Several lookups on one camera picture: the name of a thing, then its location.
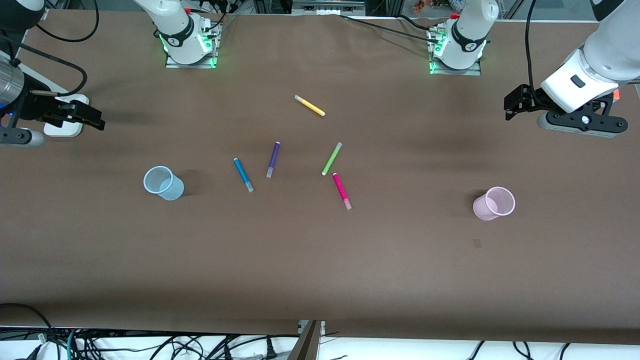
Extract brown table leg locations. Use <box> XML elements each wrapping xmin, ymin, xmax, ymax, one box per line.
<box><xmin>287</xmin><ymin>320</ymin><xmax>322</xmax><ymax>360</ymax></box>

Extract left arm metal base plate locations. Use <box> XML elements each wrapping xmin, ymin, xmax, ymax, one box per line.
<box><xmin>426</xmin><ymin>25</ymin><xmax>483</xmax><ymax>77</ymax></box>

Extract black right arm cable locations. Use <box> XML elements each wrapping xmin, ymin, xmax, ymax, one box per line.
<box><xmin>0</xmin><ymin>0</ymin><xmax>100</xmax><ymax>98</ymax></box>

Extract tangled black floor cables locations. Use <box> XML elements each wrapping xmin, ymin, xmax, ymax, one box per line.
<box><xmin>75</xmin><ymin>329</ymin><xmax>301</xmax><ymax>360</ymax></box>

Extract white rounded box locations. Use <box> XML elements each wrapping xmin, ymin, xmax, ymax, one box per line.
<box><xmin>44</xmin><ymin>94</ymin><xmax>91</xmax><ymax>139</ymax></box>

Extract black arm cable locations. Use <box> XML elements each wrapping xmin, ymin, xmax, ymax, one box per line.
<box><xmin>0</xmin><ymin>0</ymin><xmax>100</xmax><ymax>98</ymax></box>
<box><xmin>525</xmin><ymin>0</ymin><xmax>551</xmax><ymax>108</ymax></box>

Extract black cable across table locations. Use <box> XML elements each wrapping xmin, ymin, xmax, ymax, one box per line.
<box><xmin>340</xmin><ymin>14</ymin><xmax>441</xmax><ymax>45</ymax></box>

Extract silver metal bracket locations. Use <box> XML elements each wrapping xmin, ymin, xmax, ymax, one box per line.
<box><xmin>298</xmin><ymin>320</ymin><xmax>327</xmax><ymax>337</ymax></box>

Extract translucent pink cup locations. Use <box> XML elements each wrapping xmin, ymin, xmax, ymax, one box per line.
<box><xmin>472</xmin><ymin>186</ymin><xmax>516</xmax><ymax>222</ymax></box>

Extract translucent blue cup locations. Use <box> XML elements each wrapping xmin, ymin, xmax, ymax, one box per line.
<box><xmin>143</xmin><ymin>165</ymin><xmax>185</xmax><ymax>202</ymax></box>

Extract yellow marker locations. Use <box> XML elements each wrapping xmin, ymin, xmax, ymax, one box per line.
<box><xmin>294</xmin><ymin>94</ymin><xmax>326</xmax><ymax>117</ymax></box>

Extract black looped floor cable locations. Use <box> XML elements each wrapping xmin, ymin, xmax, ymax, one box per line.
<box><xmin>0</xmin><ymin>302</ymin><xmax>58</xmax><ymax>360</ymax></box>

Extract grey power strip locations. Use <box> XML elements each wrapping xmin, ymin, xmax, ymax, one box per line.
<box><xmin>292</xmin><ymin>0</ymin><xmax>366</xmax><ymax>16</ymax></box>

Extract pink marker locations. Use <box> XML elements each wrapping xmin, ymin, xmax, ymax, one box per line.
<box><xmin>332</xmin><ymin>172</ymin><xmax>352</xmax><ymax>211</ymax></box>

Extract green marker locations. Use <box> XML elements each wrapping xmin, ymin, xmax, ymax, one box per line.
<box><xmin>321</xmin><ymin>142</ymin><xmax>344</xmax><ymax>177</ymax></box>

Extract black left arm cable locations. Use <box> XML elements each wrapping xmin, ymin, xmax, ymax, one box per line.
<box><xmin>525</xmin><ymin>0</ymin><xmax>551</xmax><ymax>108</ymax></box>

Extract purple marker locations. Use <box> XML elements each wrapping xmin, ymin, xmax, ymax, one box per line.
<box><xmin>265</xmin><ymin>141</ymin><xmax>281</xmax><ymax>179</ymax></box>

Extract blue marker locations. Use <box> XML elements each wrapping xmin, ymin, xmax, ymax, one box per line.
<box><xmin>233</xmin><ymin>158</ymin><xmax>255</xmax><ymax>193</ymax></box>

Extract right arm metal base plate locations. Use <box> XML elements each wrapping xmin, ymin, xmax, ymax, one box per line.
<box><xmin>164</xmin><ymin>20</ymin><xmax>220</xmax><ymax>70</ymax></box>

